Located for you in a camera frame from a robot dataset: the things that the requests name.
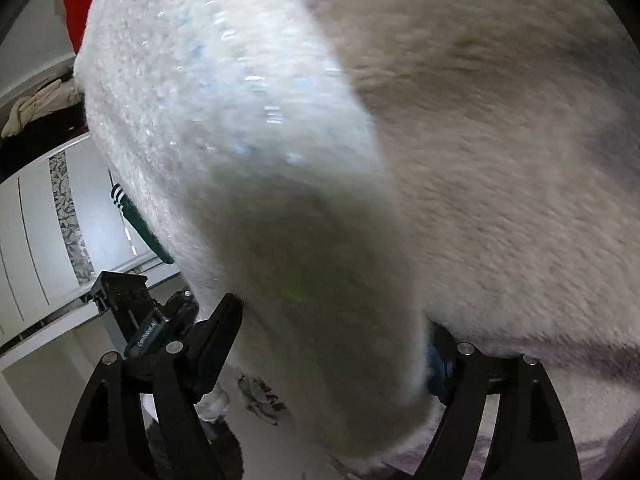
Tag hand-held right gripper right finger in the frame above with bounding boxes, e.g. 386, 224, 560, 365
415, 322, 583, 480

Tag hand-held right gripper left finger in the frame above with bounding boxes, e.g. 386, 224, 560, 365
55, 292, 244, 480

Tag white tweed cardigan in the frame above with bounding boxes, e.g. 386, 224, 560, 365
72, 0, 446, 466

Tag person's left foot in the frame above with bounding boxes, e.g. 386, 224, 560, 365
195, 382, 232, 423

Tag patterned crumpled cloth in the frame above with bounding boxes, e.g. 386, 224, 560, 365
239, 374, 288, 427

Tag green garment with white stripes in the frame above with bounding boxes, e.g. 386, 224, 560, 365
109, 184, 176, 266

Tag person's grey fuzzy pants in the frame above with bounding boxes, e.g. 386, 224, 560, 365
147, 417, 246, 480

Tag white wardrobe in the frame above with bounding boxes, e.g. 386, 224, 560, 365
0, 55, 183, 361

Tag beige hanging coat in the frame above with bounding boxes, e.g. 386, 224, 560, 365
0, 79, 83, 138

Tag red duvet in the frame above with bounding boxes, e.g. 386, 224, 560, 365
61, 0, 113, 56

